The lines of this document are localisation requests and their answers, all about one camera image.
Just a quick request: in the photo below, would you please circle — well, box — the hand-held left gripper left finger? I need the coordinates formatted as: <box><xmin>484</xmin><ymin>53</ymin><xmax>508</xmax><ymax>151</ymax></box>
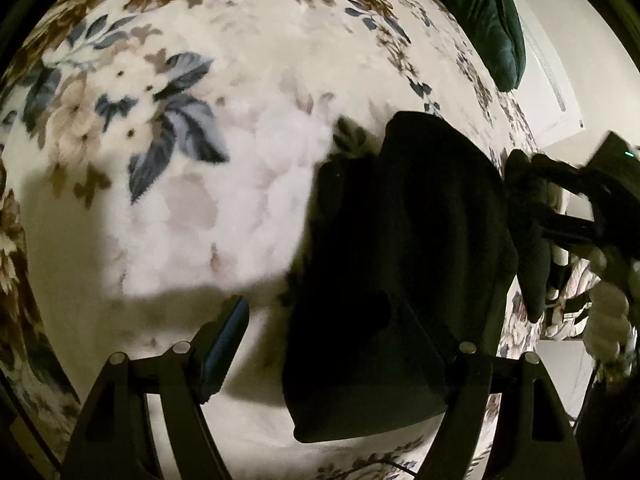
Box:
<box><xmin>62</xmin><ymin>294</ymin><xmax>251</xmax><ymax>480</ymax></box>

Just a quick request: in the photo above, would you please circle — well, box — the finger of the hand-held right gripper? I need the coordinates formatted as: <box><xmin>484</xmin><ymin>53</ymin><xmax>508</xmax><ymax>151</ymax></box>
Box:
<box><xmin>505</xmin><ymin>149</ymin><xmax>598</xmax><ymax>200</ymax></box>
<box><xmin>537</xmin><ymin>205</ymin><xmax>601</xmax><ymax>250</ymax></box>

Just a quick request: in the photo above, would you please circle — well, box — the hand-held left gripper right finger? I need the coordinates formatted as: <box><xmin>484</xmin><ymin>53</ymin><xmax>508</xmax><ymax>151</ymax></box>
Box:
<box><xmin>400</xmin><ymin>302</ymin><xmax>586</xmax><ymax>480</ymax></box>

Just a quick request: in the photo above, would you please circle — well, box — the dark green garment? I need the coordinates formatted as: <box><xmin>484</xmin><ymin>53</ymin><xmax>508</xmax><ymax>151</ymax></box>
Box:
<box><xmin>280</xmin><ymin>111</ymin><xmax>521</xmax><ymax>443</ymax></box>

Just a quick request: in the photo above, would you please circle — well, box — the white flat panel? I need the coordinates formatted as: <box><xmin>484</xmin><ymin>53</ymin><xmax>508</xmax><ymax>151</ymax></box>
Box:
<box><xmin>517</xmin><ymin>15</ymin><xmax>587</xmax><ymax>138</ymax></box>

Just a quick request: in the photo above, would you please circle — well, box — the floral printed blanket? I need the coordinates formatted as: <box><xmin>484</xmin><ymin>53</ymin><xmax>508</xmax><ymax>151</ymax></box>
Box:
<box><xmin>0</xmin><ymin>0</ymin><xmax>601</xmax><ymax>480</ymax></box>

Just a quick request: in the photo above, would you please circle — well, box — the dark green cushion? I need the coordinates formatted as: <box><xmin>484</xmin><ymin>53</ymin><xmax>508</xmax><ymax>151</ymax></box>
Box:
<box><xmin>400</xmin><ymin>0</ymin><xmax>527</xmax><ymax>92</ymax></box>

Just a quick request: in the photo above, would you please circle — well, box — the black cable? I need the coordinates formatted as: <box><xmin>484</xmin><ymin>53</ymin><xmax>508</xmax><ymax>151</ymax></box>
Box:
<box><xmin>367</xmin><ymin>454</ymin><xmax>422</xmax><ymax>477</ymax></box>

